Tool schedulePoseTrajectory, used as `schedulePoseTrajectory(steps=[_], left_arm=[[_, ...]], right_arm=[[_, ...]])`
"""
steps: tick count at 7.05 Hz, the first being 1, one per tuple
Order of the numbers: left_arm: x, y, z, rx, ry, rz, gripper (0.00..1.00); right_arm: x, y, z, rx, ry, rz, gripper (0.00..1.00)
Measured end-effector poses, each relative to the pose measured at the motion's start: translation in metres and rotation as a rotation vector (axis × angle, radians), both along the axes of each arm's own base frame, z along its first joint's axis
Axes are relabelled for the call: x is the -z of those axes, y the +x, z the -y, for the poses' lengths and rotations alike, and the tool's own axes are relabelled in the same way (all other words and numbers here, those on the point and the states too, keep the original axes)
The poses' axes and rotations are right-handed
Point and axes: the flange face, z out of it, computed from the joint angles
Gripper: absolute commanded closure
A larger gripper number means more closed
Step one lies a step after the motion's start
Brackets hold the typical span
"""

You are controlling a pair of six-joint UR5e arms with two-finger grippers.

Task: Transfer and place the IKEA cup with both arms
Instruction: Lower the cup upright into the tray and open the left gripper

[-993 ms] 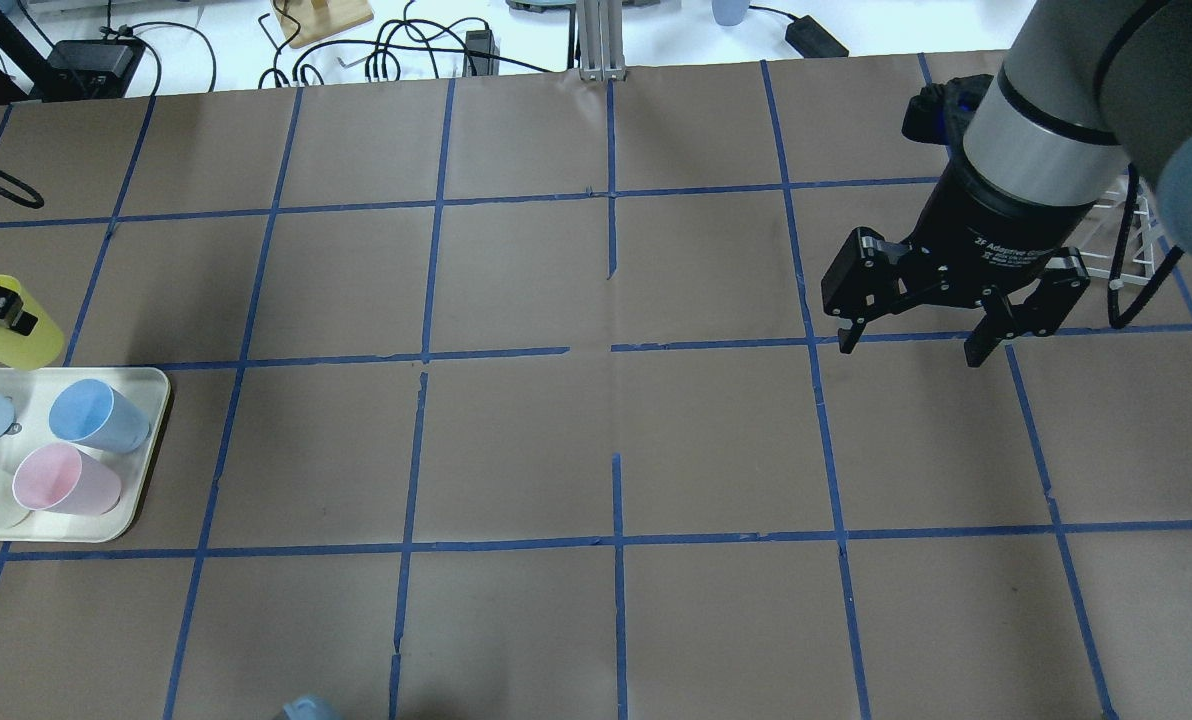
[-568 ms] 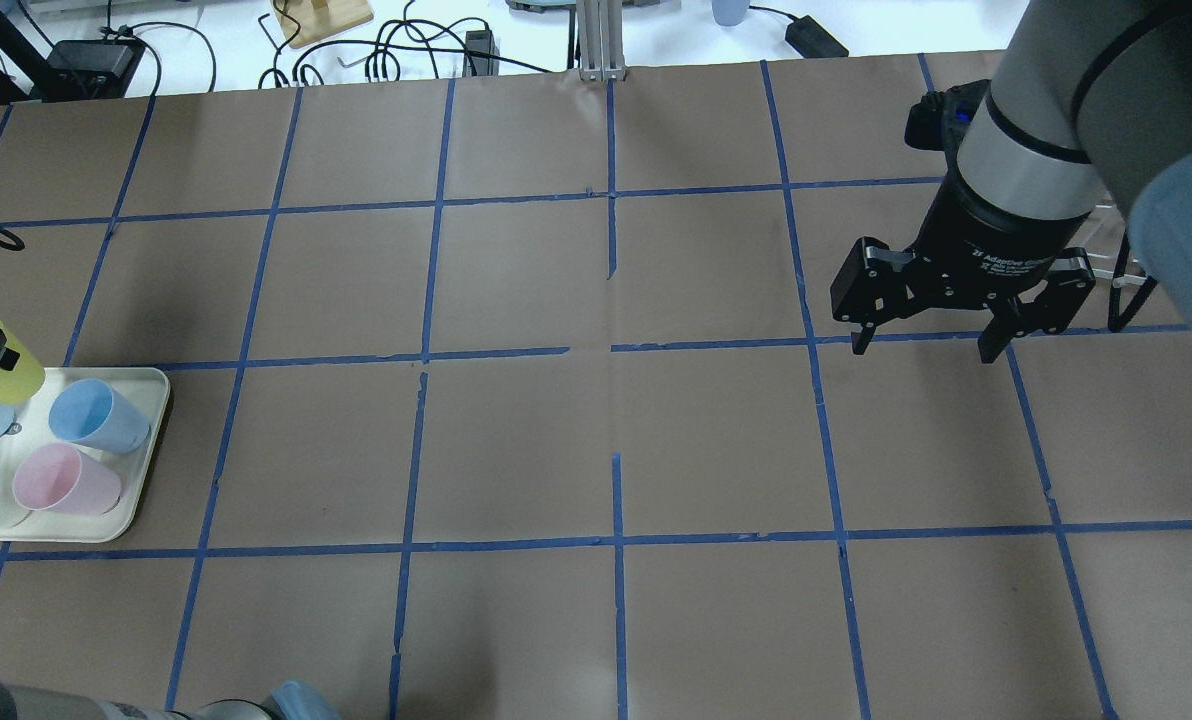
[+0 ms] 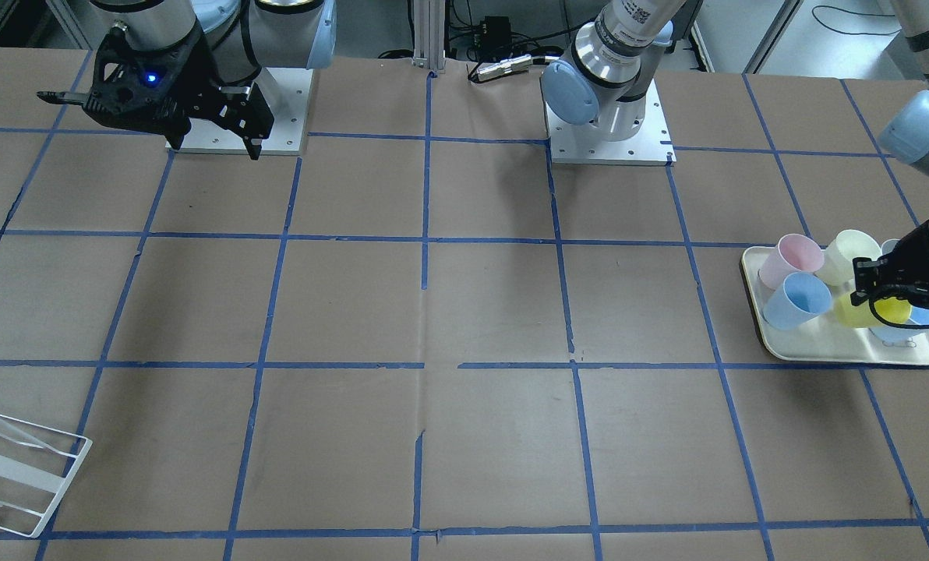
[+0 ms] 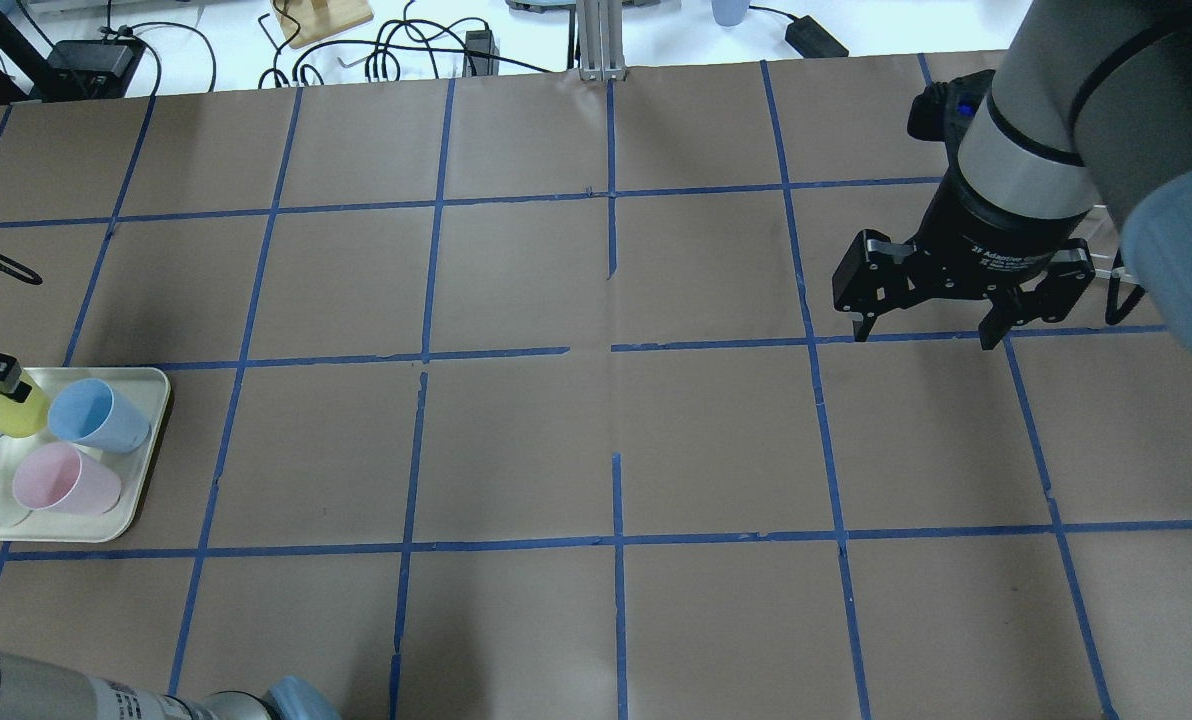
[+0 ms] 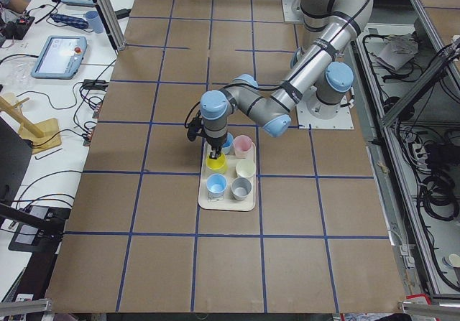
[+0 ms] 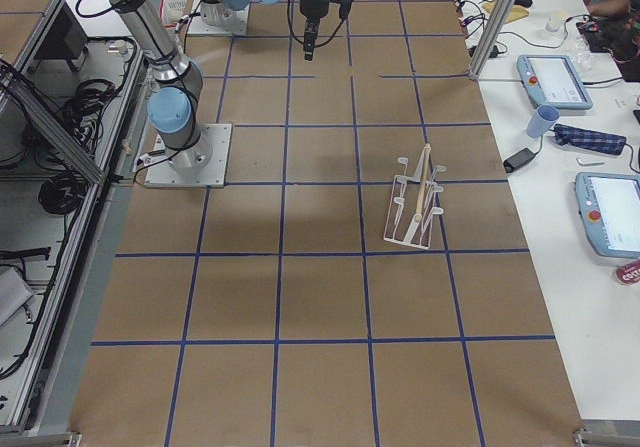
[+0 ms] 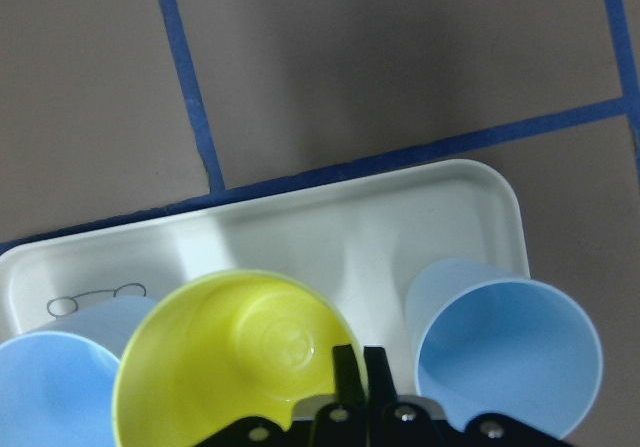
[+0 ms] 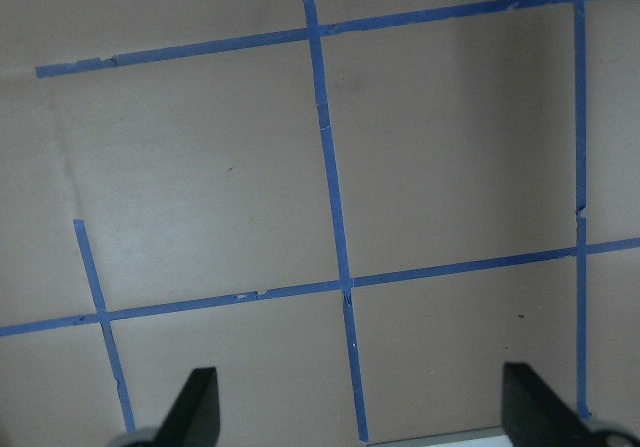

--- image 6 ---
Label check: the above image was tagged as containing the white wire cup rack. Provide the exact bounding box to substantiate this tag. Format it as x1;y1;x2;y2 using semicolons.
383;156;446;250

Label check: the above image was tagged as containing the aluminium frame post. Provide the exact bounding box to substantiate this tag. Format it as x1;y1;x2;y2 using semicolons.
468;0;515;81

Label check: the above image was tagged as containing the black power adapter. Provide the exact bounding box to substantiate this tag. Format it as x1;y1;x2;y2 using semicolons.
503;148;537;174

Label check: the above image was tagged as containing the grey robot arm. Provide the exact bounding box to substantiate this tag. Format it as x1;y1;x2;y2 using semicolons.
108;0;338;170

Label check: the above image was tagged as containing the blue teach pendant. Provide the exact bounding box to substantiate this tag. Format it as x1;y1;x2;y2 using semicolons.
516;55;593;111
574;172;639;259

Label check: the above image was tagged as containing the pale blue cup on desk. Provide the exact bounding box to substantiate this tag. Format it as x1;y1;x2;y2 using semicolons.
526;105;560;138

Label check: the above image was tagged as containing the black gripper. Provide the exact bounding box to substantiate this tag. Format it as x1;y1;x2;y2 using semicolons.
299;0;330;61

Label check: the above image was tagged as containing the red round tin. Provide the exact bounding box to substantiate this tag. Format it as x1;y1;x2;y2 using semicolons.
615;260;640;285

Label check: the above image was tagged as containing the wooden rack dowel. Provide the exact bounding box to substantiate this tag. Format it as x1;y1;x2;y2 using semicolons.
414;143;431;220

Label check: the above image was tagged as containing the clear plastic cup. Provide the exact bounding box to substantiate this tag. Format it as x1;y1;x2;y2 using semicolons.
545;10;567;34

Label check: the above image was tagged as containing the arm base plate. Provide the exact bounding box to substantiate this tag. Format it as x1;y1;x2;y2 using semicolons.
144;124;232;188
186;0;251;37

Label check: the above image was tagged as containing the folded dark blue umbrella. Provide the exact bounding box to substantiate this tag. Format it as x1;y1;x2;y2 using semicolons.
553;124;627;156

